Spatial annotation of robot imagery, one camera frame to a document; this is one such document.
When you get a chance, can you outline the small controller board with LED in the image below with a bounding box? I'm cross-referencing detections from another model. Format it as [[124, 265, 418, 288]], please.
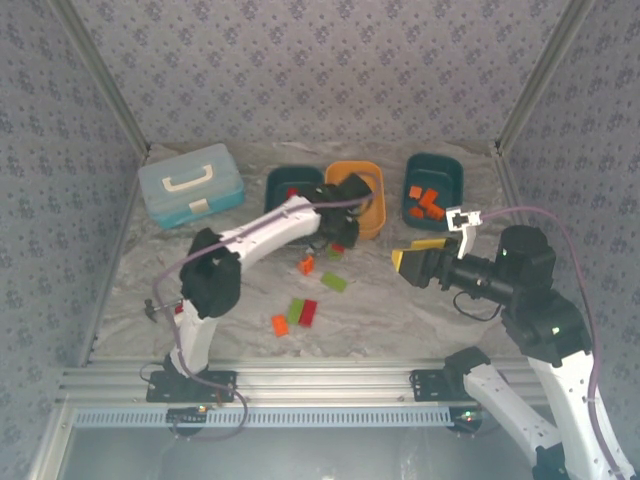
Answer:
[[167, 405, 211, 426], [449, 407, 489, 426]]

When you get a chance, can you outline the slotted grey cable duct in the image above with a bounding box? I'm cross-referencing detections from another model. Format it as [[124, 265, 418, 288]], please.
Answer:
[[69, 407, 454, 429]]

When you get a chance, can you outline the aluminium front frame rail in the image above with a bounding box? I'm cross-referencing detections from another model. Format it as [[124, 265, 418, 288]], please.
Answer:
[[54, 357, 551, 404]]

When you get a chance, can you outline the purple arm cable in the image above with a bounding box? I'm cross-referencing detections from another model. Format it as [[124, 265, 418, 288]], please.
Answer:
[[479, 205, 636, 480], [152, 172, 385, 442]]

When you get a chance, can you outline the small toy hammer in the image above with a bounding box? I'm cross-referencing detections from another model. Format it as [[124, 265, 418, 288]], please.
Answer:
[[143, 298, 184, 324]]

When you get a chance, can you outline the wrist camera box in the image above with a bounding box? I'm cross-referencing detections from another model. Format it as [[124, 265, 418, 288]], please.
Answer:
[[444, 206, 484, 261], [341, 172, 379, 202]]

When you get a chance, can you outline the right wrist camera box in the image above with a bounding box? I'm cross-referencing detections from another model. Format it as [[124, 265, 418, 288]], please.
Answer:
[[444, 206, 484, 261]]

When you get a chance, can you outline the thin black cable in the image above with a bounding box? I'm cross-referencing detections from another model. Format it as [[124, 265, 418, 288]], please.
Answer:
[[452, 291, 503, 322]]

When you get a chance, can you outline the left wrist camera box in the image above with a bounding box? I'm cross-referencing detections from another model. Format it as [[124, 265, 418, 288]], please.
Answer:
[[341, 172, 379, 202]]

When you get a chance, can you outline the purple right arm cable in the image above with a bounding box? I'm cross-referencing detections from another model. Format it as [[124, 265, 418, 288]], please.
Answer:
[[479, 205, 636, 480]]

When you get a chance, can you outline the light blue plastic toolbox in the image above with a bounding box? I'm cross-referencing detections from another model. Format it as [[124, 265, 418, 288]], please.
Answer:
[[137, 143, 246, 231]]

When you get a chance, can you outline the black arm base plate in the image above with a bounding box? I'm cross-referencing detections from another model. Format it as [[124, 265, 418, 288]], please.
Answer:
[[410, 369, 451, 401], [146, 369, 238, 403]]

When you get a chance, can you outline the aluminium corner post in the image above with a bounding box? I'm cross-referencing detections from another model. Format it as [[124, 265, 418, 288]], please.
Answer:
[[493, 0, 596, 154], [49, 0, 152, 154]]

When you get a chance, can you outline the dark green plastic bin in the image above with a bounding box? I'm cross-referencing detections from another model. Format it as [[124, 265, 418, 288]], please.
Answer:
[[401, 151, 465, 232], [263, 164, 326, 246]]

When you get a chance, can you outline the aluminium side rail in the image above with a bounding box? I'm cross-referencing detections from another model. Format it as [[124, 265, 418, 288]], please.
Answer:
[[77, 149, 151, 366], [492, 144, 531, 236]]

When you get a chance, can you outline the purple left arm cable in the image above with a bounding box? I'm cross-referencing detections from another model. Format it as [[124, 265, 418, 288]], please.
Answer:
[[152, 172, 385, 442]]

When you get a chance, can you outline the orange plastic bin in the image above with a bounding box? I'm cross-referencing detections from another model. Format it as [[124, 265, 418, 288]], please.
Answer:
[[324, 159, 387, 241]]

